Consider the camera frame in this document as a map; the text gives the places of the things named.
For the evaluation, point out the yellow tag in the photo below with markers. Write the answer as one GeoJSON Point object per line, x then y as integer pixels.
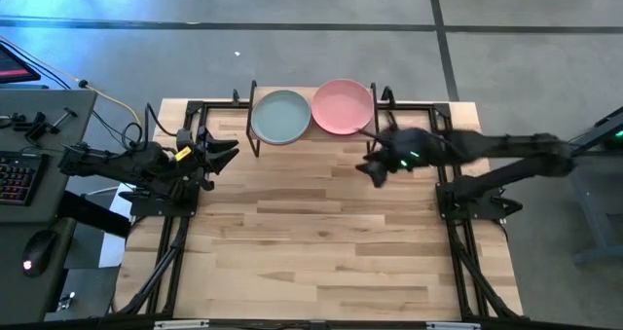
{"type": "Point", "coordinates": [183, 153]}

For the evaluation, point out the black rig frame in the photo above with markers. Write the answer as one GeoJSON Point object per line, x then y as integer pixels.
{"type": "Point", "coordinates": [168, 252]}

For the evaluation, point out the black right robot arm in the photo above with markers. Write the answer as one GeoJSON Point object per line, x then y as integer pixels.
{"type": "Point", "coordinates": [511, 147]}

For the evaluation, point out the light pink plate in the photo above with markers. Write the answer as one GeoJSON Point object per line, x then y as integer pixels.
{"type": "Point", "coordinates": [340, 107]}

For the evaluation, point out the black box with green light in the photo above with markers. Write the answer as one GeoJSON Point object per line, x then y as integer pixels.
{"type": "Point", "coordinates": [614, 137]}

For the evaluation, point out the black computer mouse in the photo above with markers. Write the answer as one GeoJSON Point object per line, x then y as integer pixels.
{"type": "Point", "coordinates": [38, 252]}

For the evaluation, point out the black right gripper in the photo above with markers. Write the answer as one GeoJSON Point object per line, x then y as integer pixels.
{"type": "Point", "coordinates": [411, 150]}

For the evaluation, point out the pale green plate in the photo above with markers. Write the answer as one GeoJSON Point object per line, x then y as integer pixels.
{"type": "Point", "coordinates": [281, 117]}

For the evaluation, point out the blue-grey metal stand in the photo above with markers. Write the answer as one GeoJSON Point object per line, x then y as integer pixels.
{"type": "Point", "coordinates": [596, 213]}

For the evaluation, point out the black clamp tool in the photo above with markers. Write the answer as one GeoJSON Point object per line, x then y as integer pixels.
{"type": "Point", "coordinates": [36, 125]}

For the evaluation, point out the white paper sheet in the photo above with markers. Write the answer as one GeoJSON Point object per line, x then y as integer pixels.
{"type": "Point", "coordinates": [114, 242]}

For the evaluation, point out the backlit black keyboard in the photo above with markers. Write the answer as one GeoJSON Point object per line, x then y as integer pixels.
{"type": "Point", "coordinates": [17, 179]}

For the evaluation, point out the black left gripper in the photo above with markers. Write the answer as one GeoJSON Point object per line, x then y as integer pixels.
{"type": "Point", "coordinates": [197, 155]}

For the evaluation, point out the black screen with red glow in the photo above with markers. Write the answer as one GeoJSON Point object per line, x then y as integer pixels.
{"type": "Point", "coordinates": [12, 69]}

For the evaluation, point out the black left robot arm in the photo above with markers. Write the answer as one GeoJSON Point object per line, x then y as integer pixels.
{"type": "Point", "coordinates": [131, 167]}

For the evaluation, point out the wooden shelf with black legs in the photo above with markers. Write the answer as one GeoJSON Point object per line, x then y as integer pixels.
{"type": "Point", "coordinates": [302, 147]}

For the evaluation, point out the grey desk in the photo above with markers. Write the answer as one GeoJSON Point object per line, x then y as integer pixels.
{"type": "Point", "coordinates": [29, 116]}

